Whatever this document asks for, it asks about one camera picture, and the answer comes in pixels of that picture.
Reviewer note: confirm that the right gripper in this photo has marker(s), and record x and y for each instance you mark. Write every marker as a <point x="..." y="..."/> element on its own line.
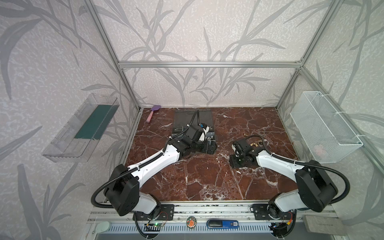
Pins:
<point x="237" y="160"/>

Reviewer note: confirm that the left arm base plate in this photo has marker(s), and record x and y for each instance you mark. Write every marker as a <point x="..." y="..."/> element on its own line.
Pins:
<point x="162" y="212"/>

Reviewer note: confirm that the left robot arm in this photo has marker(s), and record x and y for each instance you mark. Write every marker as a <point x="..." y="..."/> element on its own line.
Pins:
<point x="122" y="192"/>

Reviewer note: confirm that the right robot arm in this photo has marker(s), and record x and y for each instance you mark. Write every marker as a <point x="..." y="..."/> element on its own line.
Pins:
<point x="317" y="186"/>

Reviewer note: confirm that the blue black usb device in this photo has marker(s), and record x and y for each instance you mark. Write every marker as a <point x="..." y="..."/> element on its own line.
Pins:
<point x="222" y="224"/>

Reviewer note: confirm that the grey plastic organizer box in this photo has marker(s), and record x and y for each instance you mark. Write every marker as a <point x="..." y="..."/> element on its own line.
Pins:
<point x="184" y="118"/>

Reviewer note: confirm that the round orange badge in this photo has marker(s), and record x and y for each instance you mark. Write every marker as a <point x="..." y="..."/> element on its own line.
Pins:
<point x="191" y="222"/>

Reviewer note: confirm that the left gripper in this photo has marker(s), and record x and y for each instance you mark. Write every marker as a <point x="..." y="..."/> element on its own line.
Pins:
<point x="210" y="144"/>

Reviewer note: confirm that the aluminium frame crossbar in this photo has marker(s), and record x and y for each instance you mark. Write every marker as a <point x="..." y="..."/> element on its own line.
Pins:
<point x="199" y="64"/>

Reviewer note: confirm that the clear wall shelf tray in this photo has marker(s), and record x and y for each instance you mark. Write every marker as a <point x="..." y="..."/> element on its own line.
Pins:
<point x="78" y="139"/>

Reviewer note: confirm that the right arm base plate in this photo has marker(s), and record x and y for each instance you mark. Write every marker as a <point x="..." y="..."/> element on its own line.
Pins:
<point x="270" y="213"/>

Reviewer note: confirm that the purple pink brush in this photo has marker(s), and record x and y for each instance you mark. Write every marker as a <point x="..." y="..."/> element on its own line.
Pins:
<point x="153" y="109"/>

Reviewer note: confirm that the white wire mesh basket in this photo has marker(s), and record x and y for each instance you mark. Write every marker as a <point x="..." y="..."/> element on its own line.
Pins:
<point x="327" y="134"/>

